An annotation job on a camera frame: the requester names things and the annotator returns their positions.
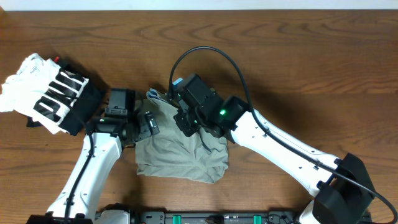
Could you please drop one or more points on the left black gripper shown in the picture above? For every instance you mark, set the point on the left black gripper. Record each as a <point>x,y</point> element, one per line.
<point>144,125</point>

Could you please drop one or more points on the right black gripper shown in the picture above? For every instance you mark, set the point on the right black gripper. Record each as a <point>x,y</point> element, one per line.
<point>181,118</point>

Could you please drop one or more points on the grey-green shorts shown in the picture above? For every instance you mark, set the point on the grey-green shorts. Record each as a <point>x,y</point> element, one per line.
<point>200,157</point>

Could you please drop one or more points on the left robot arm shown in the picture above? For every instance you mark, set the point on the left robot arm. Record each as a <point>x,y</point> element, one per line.
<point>122,124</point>

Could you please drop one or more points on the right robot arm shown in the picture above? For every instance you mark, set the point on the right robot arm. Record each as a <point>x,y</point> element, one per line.
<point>341,189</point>

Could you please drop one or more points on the white black printed folded shirt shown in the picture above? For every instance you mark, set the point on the white black printed folded shirt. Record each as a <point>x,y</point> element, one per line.
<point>50,95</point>

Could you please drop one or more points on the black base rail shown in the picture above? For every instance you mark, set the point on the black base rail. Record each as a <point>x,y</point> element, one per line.
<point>217,218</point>

